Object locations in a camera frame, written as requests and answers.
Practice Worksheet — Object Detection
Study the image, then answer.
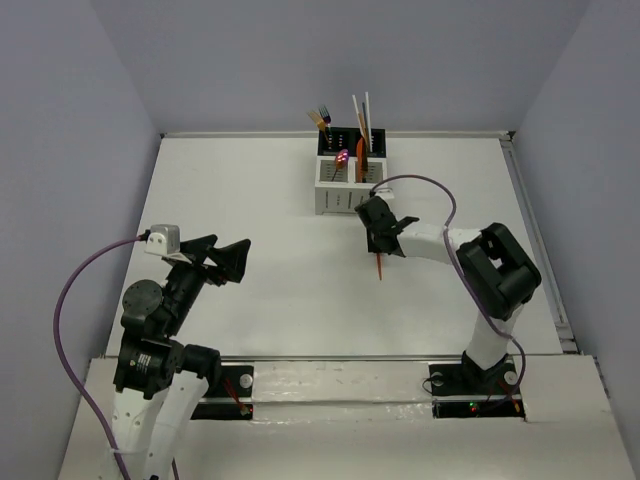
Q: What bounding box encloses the orange plastic spoon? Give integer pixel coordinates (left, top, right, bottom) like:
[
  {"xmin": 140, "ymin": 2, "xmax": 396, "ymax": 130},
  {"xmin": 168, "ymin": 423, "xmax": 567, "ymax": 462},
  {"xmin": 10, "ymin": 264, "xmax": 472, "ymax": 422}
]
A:
[{"xmin": 376, "ymin": 253, "xmax": 383, "ymax": 281}]

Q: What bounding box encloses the gold metal spoon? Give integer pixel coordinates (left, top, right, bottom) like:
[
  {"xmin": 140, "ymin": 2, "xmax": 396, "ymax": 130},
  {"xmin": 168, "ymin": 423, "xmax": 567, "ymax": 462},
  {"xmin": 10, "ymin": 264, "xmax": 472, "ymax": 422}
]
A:
[{"xmin": 331, "ymin": 149, "xmax": 350, "ymax": 181}]

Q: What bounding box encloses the iridescent rainbow metal fork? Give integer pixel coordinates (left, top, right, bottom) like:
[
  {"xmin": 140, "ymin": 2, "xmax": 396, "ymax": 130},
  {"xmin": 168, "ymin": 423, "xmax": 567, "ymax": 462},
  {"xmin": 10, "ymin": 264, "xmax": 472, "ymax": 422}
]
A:
[{"xmin": 318, "ymin": 104, "xmax": 332, "ymax": 145}]

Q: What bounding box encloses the yellow black handled knife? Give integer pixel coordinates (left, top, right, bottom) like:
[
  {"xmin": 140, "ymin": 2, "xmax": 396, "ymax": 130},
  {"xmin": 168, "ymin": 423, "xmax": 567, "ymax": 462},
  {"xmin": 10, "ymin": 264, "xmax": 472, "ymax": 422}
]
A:
[{"xmin": 360, "ymin": 143, "xmax": 369, "ymax": 182}]

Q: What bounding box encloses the orange red chopstick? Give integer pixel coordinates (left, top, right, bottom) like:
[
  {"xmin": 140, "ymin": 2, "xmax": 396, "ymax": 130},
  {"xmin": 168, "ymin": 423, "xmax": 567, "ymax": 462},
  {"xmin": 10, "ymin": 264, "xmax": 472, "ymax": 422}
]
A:
[{"xmin": 362, "ymin": 102, "xmax": 370, "ymax": 149}]

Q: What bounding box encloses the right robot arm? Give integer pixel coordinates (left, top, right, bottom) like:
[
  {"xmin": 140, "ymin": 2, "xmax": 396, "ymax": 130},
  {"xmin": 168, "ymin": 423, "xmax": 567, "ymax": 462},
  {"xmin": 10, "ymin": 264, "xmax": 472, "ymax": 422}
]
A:
[{"xmin": 355, "ymin": 196, "xmax": 541, "ymax": 394}]

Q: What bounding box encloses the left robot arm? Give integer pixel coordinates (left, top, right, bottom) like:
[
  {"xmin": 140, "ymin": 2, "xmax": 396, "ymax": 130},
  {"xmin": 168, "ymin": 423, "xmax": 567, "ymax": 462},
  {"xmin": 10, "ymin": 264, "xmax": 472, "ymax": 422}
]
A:
[{"xmin": 103, "ymin": 224, "xmax": 253, "ymax": 479}]

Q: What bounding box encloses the white utensil caddy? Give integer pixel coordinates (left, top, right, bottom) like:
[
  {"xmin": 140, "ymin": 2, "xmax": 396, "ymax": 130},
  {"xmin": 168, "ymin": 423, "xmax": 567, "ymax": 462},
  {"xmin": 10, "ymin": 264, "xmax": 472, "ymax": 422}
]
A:
[{"xmin": 314, "ymin": 156, "xmax": 388, "ymax": 215}]

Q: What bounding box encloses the black utensil caddy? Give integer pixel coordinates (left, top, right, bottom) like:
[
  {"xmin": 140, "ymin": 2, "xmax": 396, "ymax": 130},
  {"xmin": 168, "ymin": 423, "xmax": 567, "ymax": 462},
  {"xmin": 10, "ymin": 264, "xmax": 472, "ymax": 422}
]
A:
[{"xmin": 317, "ymin": 127, "xmax": 387, "ymax": 158}]

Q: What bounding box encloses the amber plastic fork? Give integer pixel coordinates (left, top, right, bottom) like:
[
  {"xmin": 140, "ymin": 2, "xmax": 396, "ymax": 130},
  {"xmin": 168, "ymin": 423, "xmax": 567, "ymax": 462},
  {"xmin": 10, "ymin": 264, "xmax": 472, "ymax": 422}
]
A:
[{"xmin": 307, "ymin": 110, "xmax": 331, "ymax": 145}]

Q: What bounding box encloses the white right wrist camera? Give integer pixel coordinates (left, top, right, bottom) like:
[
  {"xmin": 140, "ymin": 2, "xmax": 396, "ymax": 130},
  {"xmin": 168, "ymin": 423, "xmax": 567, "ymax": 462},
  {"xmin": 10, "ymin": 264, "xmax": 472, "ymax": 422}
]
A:
[{"xmin": 372, "ymin": 187, "xmax": 395, "ymax": 202}]

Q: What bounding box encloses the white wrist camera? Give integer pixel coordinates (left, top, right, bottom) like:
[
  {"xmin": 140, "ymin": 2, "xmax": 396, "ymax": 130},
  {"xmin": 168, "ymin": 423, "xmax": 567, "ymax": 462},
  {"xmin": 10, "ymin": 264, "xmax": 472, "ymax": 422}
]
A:
[
  {"xmin": 145, "ymin": 224, "xmax": 180, "ymax": 257},
  {"xmin": 372, "ymin": 187, "xmax": 395, "ymax": 202}
]

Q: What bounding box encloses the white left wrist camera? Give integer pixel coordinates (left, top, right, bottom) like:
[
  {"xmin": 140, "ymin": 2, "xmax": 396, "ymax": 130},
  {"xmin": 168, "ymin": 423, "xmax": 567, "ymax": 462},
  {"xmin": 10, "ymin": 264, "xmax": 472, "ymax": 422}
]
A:
[{"xmin": 145, "ymin": 224, "xmax": 180, "ymax": 257}]

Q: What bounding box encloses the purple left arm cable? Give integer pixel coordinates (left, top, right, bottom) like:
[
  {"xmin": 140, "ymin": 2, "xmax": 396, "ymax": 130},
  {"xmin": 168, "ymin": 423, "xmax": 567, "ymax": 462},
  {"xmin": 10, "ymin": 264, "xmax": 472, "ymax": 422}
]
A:
[{"xmin": 52, "ymin": 233, "xmax": 179, "ymax": 480}]

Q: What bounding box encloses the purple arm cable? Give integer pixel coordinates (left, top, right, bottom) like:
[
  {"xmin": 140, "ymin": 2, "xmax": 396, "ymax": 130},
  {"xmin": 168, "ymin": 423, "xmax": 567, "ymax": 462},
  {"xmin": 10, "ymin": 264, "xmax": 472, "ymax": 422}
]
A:
[
  {"xmin": 52, "ymin": 233, "xmax": 179, "ymax": 480},
  {"xmin": 370, "ymin": 173, "xmax": 527, "ymax": 406}
]

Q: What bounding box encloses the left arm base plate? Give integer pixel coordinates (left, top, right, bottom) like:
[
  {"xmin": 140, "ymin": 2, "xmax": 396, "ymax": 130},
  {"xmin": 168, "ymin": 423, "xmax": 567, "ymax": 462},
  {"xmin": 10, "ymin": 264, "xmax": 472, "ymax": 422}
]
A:
[{"xmin": 191, "ymin": 363, "xmax": 254, "ymax": 421}]

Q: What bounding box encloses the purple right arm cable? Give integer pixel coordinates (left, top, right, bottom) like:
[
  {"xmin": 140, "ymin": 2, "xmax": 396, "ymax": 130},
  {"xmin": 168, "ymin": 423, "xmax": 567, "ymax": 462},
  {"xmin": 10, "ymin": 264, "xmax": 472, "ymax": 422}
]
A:
[{"xmin": 370, "ymin": 173, "xmax": 527, "ymax": 406}]

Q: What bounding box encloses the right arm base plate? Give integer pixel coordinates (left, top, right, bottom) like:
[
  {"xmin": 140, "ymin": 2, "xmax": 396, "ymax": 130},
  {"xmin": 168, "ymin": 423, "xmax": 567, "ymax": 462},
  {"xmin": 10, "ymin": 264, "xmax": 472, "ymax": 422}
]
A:
[{"xmin": 422, "ymin": 361, "xmax": 526, "ymax": 419}]

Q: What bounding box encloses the aluminium table rail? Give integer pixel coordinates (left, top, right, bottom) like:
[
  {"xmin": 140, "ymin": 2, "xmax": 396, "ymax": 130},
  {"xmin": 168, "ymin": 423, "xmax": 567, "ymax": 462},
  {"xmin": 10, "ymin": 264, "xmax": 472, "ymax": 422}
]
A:
[{"xmin": 500, "ymin": 131, "xmax": 581, "ymax": 354}]

